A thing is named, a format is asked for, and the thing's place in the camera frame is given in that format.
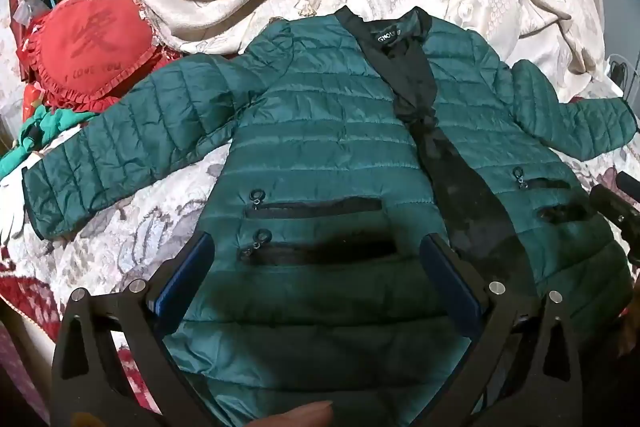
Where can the red heart-shaped pillow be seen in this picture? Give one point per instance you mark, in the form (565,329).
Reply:
(90,52)

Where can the green cloth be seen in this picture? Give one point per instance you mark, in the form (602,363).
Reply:
(50,122)

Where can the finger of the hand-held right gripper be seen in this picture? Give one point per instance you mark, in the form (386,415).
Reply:
(607,204)
(629,180)

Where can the clear plastic bottle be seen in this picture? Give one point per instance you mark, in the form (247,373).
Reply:
(31,7)

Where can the green puffer jacket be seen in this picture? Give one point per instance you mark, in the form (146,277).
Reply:
(310,132)

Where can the person's left hand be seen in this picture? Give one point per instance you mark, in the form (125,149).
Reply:
(295,414)

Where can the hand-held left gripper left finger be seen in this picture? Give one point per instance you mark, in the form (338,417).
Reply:
(185,279)

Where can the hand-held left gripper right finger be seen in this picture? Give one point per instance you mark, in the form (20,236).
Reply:
(452,279)

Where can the black metal frame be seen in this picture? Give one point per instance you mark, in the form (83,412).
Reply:
(625,79)

